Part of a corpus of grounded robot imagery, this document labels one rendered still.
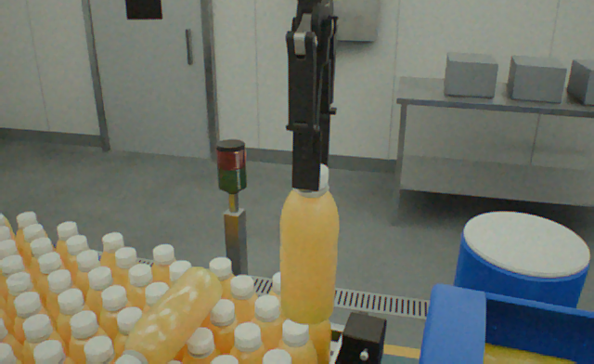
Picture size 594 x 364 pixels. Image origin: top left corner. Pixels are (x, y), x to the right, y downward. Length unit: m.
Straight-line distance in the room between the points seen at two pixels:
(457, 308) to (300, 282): 0.18
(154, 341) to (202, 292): 0.11
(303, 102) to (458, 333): 0.30
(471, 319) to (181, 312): 0.38
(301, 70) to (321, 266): 0.24
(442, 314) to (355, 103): 3.43
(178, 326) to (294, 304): 0.17
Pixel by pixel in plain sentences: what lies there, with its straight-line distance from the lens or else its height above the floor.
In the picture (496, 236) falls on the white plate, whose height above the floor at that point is 1.04.
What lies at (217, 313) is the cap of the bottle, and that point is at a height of 1.10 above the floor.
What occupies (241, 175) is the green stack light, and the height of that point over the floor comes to 1.19.
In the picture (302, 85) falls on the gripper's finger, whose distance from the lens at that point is 0.43.
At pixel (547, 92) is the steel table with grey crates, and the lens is 3.21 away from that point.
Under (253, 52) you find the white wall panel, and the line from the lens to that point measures 4.04.
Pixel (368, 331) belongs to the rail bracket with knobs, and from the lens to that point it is 0.89.
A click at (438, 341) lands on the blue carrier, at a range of 0.55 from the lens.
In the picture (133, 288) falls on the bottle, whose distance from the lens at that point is 0.90.
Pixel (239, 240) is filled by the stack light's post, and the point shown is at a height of 1.04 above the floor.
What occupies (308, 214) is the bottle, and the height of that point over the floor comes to 1.34.
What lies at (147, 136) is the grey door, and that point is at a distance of 4.64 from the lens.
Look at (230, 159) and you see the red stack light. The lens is 0.98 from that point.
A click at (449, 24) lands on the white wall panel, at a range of 3.81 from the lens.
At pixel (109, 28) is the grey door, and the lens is 4.60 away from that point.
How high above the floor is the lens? 1.59
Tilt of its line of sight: 22 degrees down
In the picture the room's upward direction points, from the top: straight up
